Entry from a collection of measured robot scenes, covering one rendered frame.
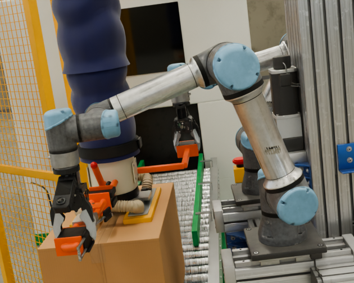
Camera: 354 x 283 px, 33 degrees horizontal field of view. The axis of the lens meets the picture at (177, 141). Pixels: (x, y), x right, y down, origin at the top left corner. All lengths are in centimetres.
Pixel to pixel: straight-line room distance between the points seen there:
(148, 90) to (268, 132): 35
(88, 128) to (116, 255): 55
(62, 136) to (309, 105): 81
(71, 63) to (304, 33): 77
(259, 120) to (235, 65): 17
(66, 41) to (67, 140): 57
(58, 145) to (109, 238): 51
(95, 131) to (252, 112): 42
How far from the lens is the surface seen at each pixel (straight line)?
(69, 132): 156
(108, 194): 193
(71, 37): 205
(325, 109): 196
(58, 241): 163
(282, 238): 184
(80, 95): 209
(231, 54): 155
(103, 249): 197
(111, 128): 156
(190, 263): 301
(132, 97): 168
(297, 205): 167
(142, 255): 195
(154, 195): 228
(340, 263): 192
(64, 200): 154
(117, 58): 206
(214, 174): 419
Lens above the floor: 178
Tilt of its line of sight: 13 degrees down
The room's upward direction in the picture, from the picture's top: 8 degrees counter-clockwise
